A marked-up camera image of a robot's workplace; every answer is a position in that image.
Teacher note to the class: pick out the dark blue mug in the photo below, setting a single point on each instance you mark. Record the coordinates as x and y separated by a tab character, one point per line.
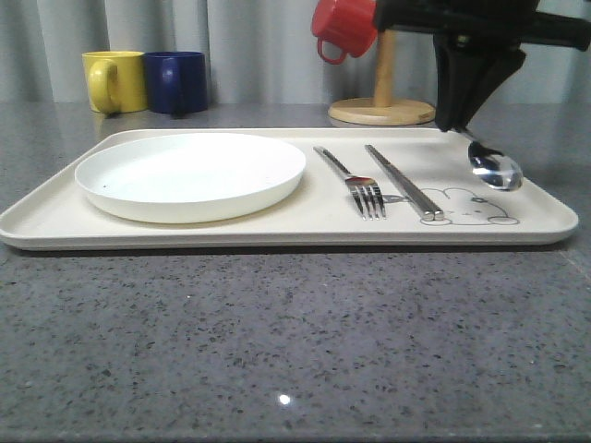
176	82

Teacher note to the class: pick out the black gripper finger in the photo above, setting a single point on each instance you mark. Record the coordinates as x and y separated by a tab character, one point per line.
446	51
489	78

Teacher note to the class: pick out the grey pleated curtain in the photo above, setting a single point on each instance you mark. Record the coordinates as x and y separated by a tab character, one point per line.
258	51

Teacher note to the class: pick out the red ribbed mug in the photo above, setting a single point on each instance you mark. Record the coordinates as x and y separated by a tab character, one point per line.
342	28

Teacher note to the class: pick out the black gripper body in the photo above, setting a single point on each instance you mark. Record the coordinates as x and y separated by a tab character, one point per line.
512	21

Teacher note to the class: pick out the white round plate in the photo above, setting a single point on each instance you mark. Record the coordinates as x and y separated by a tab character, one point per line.
188	178

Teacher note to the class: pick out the cream rabbit serving tray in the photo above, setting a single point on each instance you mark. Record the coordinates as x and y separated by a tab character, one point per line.
431	196

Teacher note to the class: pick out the wooden mug tree stand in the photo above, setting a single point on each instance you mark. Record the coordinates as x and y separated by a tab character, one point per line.
383	109

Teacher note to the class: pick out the silver spoon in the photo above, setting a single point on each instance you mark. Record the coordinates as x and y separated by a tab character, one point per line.
497	170

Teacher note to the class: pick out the yellow mug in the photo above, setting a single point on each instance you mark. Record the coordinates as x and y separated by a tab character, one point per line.
115	81

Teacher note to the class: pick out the silver fork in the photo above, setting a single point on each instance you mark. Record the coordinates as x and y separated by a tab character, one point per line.
365	191

